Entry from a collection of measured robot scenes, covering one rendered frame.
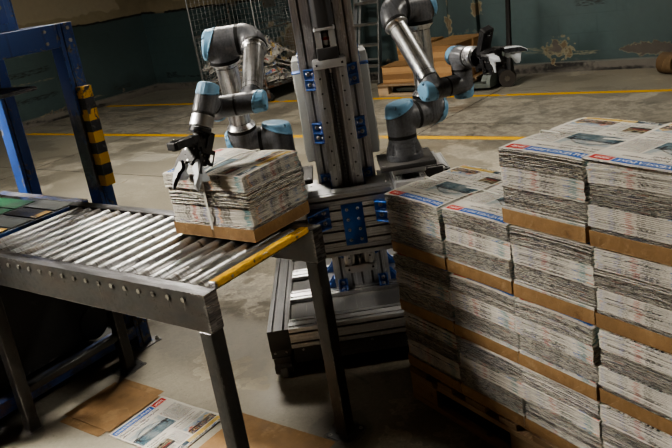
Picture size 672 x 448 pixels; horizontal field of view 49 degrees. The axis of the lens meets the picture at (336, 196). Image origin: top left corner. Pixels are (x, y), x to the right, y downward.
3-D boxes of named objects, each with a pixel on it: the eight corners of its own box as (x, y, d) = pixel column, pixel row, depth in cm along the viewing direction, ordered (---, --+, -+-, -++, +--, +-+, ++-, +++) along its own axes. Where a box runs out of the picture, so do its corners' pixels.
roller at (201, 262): (270, 239, 256) (271, 227, 254) (169, 298, 221) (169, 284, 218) (259, 234, 258) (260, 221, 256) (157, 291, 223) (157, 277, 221)
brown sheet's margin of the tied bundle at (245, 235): (310, 212, 257) (308, 200, 256) (256, 243, 236) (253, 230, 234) (275, 209, 266) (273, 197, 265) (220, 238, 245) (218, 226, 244)
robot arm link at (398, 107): (381, 135, 303) (377, 102, 299) (409, 127, 308) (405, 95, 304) (397, 139, 292) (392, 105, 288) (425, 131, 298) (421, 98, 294)
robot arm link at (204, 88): (224, 88, 246) (217, 81, 238) (218, 120, 245) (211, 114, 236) (201, 85, 247) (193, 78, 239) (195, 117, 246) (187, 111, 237)
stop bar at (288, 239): (310, 232, 240) (309, 226, 239) (217, 289, 207) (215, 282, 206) (302, 231, 242) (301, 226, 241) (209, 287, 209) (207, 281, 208)
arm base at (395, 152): (385, 155, 310) (382, 132, 307) (420, 149, 310) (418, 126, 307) (388, 164, 296) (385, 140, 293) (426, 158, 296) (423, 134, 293)
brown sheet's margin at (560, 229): (587, 184, 231) (586, 171, 230) (673, 200, 207) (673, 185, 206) (502, 222, 212) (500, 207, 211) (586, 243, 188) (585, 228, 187)
